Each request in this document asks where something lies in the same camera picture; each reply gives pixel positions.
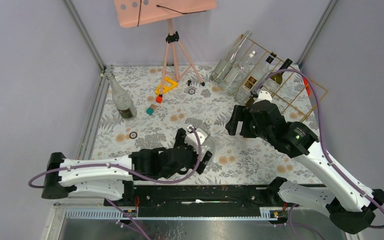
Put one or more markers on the yellow triangle frame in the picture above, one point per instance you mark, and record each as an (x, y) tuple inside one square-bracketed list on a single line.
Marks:
[(169, 85)]

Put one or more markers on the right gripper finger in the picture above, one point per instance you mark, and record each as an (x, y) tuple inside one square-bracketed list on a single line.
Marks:
[(231, 126), (238, 115)]

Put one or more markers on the pink music stand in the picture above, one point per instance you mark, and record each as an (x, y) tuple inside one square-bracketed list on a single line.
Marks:
[(134, 13)]

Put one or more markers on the gold wire wine rack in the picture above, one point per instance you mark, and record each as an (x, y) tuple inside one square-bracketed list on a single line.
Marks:
[(291, 97)]

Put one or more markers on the short clear glass bottle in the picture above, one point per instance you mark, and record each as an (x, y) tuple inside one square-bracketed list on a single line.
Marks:
[(207, 142)]

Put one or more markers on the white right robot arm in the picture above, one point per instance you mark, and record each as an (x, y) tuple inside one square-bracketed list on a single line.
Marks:
[(348, 203)]

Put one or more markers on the teal cube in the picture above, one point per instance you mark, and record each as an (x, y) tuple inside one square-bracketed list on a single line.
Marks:
[(150, 111)]

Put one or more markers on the dark green wine bottle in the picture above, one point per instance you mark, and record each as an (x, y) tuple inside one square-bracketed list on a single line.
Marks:
[(270, 85)]

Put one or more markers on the clear bottle black cap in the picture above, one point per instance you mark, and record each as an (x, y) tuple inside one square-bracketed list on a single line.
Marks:
[(244, 91)]

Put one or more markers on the white poker chip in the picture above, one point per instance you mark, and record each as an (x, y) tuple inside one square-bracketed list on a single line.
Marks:
[(208, 121)]

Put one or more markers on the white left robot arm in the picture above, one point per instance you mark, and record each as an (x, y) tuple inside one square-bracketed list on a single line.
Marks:
[(104, 178)]

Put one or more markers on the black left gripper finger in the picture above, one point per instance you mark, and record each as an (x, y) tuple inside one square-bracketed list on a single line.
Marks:
[(180, 139), (205, 161)]

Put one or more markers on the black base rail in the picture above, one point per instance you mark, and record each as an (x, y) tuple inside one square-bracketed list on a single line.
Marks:
[(199, 201)]

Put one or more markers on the red object behind rack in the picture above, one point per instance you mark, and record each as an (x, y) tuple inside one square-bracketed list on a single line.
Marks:
[(307, 86)]

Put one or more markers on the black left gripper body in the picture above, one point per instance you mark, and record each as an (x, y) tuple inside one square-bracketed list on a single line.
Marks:
[(192, 164)]

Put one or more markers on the clear bottle silver cap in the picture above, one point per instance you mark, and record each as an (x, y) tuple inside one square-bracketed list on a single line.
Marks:
[(237, 73)]

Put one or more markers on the black orange poker chip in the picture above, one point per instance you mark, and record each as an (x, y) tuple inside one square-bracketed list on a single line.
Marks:
[(133, 135)]

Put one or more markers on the red cube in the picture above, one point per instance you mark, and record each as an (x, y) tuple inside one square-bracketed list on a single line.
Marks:
[(159, 99)]

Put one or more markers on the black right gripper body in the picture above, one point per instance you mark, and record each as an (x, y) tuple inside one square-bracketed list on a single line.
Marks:
[(251, 129)]

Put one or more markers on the tall clear glass bottle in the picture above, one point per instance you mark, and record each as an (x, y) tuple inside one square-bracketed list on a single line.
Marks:
[(226, 63)]

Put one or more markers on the frosted champagne bottle dark label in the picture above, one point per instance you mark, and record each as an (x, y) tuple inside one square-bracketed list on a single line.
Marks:
[(121, 98)]

